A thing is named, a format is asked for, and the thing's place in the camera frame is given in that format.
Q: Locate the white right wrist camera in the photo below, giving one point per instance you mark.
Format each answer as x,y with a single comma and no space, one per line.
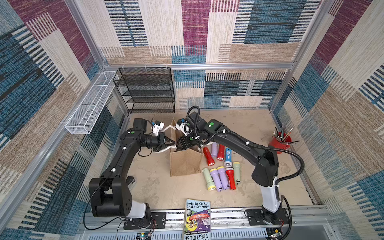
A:
183,126

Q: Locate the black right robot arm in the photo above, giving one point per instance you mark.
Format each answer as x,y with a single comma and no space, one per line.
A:
198,132

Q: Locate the red flashlight upper left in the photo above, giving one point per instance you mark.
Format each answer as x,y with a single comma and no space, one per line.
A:
210,161

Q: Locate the colourful treehouse book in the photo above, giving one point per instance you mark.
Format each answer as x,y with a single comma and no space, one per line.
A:
197,220

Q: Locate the purple flashlight lower left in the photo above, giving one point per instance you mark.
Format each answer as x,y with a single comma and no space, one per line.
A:
216,178

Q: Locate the black white stapler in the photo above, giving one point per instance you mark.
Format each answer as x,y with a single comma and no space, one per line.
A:
131,181

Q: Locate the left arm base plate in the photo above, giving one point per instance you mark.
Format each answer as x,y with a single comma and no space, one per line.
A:
155,220

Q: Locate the white mesh wall basket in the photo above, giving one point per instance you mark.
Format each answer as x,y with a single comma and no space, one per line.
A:
87,113

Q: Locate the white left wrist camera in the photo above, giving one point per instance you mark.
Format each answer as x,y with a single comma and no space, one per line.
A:
157,126

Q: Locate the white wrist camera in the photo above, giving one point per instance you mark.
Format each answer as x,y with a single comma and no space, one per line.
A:
183,126
157,126

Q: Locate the red flashlight lower row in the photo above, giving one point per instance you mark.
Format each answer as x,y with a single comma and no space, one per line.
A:
231,177

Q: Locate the brown jute tote bag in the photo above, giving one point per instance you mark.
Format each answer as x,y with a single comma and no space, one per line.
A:
182,163

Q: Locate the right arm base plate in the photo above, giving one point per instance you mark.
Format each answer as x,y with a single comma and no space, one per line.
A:
263,217

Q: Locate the red pen cup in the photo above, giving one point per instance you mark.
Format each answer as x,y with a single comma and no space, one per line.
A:
281,139

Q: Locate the purple flashlight upper row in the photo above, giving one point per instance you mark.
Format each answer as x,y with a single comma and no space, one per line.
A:
214,150

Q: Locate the green flashlight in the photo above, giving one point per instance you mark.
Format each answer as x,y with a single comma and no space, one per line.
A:
209,180
237,172

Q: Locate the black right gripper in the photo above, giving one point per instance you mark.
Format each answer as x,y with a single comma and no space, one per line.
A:
182,142

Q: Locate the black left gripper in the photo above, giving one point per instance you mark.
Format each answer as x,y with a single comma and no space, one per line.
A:
162,139

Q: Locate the blue flashlight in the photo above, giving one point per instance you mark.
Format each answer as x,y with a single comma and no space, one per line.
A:
228,158

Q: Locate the purple flashlight lower right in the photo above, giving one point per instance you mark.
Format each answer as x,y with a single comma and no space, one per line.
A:
223,177

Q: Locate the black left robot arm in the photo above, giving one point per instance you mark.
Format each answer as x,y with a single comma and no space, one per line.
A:
110,195

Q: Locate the black wire shelf rack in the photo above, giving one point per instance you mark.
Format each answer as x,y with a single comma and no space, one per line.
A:
146,90

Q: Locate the red flashlight upper middle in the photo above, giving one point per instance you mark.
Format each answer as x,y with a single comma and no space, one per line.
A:
221,152

